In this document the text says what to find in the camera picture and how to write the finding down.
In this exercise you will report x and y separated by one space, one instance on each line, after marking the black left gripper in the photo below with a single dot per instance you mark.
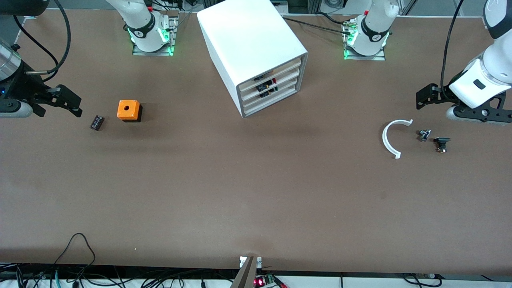
439 96

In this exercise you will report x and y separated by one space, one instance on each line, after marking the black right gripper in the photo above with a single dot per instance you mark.
24 88

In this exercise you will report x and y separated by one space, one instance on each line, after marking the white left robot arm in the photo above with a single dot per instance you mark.
376 24

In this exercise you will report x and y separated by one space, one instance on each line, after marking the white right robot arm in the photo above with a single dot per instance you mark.
140 24

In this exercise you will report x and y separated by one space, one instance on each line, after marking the orange black button box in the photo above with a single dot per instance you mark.
128 108

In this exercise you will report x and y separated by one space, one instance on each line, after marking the small metal part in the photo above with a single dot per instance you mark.
424 135

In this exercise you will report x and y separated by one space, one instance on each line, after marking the small black electronic component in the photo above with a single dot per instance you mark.
96 122

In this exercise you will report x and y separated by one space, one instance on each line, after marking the small black plastic part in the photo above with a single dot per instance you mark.
441 140

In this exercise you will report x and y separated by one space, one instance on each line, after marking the white curved plastic arc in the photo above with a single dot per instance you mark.
384 137

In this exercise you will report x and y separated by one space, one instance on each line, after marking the circuit board with red light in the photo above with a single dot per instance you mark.
260 282

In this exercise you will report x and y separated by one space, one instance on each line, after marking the left arm aluminium base plate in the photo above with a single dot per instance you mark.
376 58

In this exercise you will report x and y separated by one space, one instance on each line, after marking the right arm aluminium base plate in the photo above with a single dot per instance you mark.
140 52

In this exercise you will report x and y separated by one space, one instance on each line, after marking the silver corner bracket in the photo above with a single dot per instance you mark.
243 262
259 262

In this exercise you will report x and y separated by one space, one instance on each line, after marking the aluminium camera mast profile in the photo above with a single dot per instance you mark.
246 276

